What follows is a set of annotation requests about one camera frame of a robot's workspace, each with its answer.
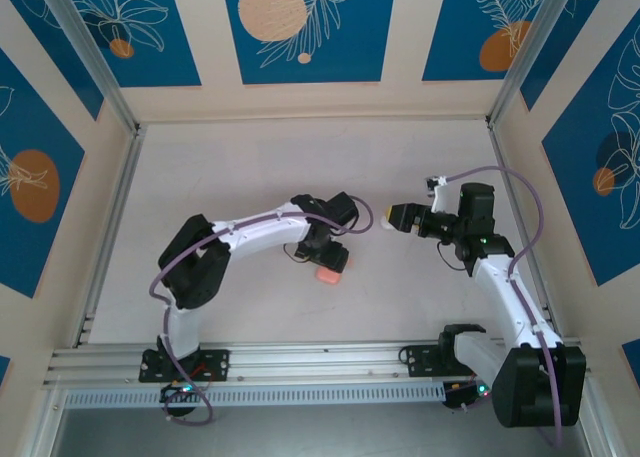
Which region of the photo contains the black controller board with LED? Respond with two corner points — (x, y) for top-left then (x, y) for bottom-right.
(158, 381), (207, 421)
(442, 379), (494, 412)

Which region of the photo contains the long aluminium mounting rail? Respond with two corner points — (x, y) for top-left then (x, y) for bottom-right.
(42, 337), (595, 391)

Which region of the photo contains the grey slotted cable duct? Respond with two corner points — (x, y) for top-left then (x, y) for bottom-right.
(63, 382), (447, 409)

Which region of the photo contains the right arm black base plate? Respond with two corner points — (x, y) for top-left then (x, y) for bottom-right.
(399, 344), (496, 378)

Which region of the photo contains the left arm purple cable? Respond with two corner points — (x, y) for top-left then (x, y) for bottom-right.
(149, 194), (375, 426)

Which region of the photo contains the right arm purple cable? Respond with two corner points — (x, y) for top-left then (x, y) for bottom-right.
(444, 165), (566, 451)

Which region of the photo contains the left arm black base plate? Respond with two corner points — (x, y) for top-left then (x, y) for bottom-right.
(138, 348), (232, 383)

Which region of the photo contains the aluminium frame leg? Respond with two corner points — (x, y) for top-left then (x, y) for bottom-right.
(14, 389), (69, 457)
(567, 376), (624, 457)

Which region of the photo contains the aluminium corner post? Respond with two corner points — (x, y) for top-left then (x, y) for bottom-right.
(485, 0), (586, 128)
(37, 0), (142, 134)

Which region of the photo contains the gripper thin black wire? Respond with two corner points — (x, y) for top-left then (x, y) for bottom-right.
(436, 240), (475, 279)
(281, 242), (309, 265)

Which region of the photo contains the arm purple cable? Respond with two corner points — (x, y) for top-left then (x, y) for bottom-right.
(149, 194), (375, 426)
(444, 165), (566, 451)

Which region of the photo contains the right gripper thin black wire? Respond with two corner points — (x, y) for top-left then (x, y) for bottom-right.
(436, 240), (475, 279)

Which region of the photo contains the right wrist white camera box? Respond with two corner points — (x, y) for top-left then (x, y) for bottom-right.
(423, 175), (464, 214)

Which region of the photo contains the aluminium table side rail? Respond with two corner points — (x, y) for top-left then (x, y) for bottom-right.
(485, 119), (562, 339)
(73, 124), (147, 349)

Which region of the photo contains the left gripper thin black wire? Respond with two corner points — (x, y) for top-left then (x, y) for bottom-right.
(281, 242), (309, 265)

